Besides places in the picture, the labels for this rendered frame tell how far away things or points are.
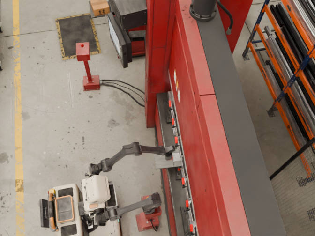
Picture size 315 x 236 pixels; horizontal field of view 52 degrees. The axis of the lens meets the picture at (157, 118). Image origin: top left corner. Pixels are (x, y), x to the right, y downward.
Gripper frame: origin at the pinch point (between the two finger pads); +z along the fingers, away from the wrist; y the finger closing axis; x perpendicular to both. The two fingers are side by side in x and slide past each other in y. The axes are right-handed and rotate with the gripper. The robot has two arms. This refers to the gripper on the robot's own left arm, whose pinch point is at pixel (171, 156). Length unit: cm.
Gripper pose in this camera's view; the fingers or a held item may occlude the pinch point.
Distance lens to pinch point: 317.9
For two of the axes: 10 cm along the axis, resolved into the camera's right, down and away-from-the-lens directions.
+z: 4.0, 3.7, 8.4
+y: -1.5, -8.8, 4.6
